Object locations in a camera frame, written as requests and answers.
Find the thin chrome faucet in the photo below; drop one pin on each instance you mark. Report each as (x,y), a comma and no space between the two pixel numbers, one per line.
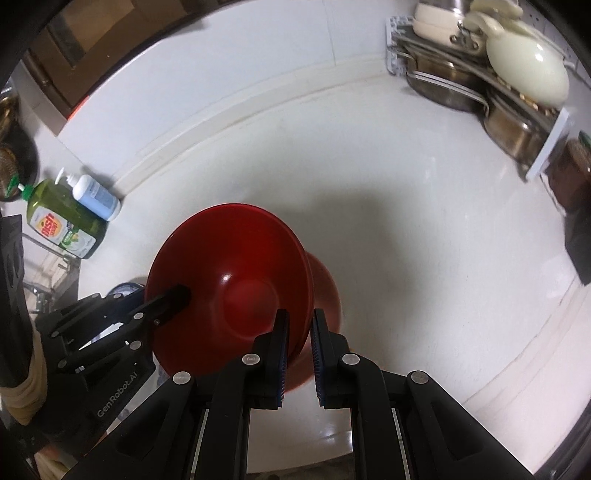
(46,295)

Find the person's left hand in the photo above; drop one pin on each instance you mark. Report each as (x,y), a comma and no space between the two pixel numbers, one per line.
(27,392)

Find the cream ceramic teapot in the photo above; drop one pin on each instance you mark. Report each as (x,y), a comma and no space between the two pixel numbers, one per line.
(531,64)

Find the blue floral white plate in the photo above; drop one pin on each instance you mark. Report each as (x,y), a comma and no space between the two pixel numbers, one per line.
(123,290)

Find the brown glass jar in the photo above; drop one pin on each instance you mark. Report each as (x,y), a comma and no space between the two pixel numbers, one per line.
(572,177)

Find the small steel pot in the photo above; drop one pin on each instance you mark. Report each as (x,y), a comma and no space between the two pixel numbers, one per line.
(512,127)

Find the red and black bowl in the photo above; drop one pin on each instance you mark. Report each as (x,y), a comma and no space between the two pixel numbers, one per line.
(207,258)

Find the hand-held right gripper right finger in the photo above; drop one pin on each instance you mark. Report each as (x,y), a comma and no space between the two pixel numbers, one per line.
(317,364)

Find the black knife block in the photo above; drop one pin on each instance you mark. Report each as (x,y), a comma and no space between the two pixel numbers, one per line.
(579,249)

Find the white pot rack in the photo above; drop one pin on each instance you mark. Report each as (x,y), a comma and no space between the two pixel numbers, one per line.
(551,143)

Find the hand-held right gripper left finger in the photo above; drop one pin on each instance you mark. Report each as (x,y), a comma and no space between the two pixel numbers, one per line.
(281,360)

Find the pink bowl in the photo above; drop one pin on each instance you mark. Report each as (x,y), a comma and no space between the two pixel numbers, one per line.
(327,295)

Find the green dish soap bottle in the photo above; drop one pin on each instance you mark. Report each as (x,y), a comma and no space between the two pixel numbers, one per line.
(60,224)

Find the white pump bottle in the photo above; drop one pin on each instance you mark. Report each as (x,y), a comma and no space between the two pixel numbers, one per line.
(94,194)

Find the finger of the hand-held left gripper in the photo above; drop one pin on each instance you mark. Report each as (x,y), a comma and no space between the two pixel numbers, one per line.
(92,307)
(161,304)

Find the cream pot with glass lid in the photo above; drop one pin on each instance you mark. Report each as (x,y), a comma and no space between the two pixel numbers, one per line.
(431,23)

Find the dark brown window frame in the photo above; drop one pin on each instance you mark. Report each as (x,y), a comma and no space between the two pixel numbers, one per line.
(60,50)

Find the wide steel pot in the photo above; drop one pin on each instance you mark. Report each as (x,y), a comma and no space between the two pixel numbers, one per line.
(443,83)

